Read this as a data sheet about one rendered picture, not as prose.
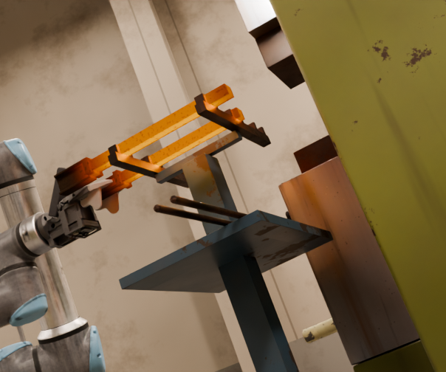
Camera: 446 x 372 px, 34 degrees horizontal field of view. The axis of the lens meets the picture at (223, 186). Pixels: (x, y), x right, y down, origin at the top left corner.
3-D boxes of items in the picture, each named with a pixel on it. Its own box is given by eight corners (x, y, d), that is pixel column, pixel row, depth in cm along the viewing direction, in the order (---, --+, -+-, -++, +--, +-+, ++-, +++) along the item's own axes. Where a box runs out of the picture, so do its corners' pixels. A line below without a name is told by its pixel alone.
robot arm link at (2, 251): (13, 280, 174) (3, 242, 177) (52, 259, 170) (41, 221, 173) (-16, 278, 165) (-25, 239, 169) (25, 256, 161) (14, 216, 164)
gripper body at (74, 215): (105, 228, 163) (64, 249, 167) (94, 194, 166) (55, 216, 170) (84, 224, 156) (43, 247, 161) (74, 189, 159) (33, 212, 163)
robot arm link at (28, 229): (40, 221, 173) (13, 217, 164) (56, 212, 171) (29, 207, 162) (51, 255, 170) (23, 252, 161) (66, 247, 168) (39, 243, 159)
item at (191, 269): (121, 289, 131) (118, 279, 132) (218, 293, 166) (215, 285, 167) (261, 220, 121) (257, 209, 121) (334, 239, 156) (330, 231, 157)
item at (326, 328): (306, 345, 219) (299, 328, 221) (311, 345, 224) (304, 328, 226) (441, 289, 206) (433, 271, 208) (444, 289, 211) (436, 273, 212)
